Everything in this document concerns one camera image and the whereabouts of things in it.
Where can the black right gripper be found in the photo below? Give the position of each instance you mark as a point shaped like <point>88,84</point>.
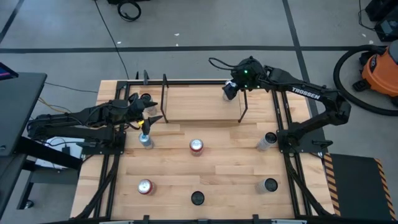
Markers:
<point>248,74</point>

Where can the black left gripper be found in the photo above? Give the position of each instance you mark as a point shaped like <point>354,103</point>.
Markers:
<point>135,112</point>

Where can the blue silver Red Bull can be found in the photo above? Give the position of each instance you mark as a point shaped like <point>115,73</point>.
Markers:
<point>230,83</point>
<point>146,141</point>

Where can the red Fanta strawberry can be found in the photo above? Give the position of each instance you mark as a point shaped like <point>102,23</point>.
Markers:
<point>196,145</point>
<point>145,186</point>

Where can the white Celsius can pink band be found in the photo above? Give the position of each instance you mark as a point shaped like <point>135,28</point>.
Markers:
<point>264,143</point>

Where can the white pineapple Celsius can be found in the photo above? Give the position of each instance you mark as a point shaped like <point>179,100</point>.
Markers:
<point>197,198</point>

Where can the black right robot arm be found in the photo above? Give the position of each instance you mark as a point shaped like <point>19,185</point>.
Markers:
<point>311,93</point>

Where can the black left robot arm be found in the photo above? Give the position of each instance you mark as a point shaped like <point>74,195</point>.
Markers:
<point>77,116</point>

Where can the white power box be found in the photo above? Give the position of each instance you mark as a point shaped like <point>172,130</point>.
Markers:
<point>57,147</point>

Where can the black desk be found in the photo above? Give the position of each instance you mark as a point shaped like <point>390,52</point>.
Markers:
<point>18,109</point>

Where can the orange shop vacuum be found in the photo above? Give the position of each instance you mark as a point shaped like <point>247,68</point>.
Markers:
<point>381,71</point>
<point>370,47</point>

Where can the dark monitor screen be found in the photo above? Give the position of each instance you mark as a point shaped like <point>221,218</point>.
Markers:
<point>6,73</point>

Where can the black mat yellow striped edges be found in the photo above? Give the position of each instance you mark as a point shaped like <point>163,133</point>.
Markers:
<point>357,186</point>

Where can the black equipment box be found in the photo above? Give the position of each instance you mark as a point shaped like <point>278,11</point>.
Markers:
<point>387,29</point>
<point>382,9</point>

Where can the wooden shelf black metal frame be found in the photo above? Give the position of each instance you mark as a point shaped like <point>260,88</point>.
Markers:
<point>199,102</point>

